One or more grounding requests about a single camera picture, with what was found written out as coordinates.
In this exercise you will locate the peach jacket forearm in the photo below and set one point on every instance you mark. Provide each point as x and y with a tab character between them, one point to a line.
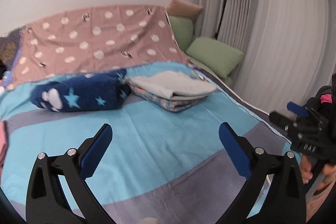
318	199

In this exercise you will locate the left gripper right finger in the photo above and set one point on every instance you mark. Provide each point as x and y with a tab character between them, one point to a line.
285	201

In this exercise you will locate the purple patterned pillow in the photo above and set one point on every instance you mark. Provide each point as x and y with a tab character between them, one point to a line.
10	45

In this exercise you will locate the white t-shirt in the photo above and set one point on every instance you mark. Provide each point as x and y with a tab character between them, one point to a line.
173	86

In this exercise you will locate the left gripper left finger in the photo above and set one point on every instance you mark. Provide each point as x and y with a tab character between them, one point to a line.
46	201

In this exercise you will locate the green pillow front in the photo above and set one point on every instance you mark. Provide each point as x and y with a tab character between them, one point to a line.
221	58

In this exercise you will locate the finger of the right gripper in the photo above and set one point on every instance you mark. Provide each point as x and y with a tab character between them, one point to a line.
300	111

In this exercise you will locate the folded pink garment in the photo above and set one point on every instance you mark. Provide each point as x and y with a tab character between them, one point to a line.
4	143

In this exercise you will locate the green pillow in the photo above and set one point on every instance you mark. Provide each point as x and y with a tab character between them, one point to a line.
221	58
183	29

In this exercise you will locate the folded floral garment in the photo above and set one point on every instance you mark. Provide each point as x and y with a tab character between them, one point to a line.
172	106

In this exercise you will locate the dark clothes pink trim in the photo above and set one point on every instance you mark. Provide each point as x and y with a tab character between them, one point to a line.
323	102

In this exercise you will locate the person right hand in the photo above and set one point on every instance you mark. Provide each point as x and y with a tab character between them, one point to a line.
328	171

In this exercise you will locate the tan cushion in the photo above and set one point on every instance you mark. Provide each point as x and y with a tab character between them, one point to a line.
184	9

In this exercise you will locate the blue grey bed cover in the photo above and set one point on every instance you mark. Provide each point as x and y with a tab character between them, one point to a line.
160	166

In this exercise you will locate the navy star fleece blanket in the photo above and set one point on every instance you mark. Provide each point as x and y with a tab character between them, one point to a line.
91	92

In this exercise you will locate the green pillow back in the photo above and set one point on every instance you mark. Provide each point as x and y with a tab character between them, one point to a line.
183	29

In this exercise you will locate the pink polka dot sheet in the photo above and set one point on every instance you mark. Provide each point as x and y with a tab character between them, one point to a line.
95	39

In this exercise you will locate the grey curtain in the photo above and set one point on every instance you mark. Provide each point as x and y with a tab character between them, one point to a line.
288	46

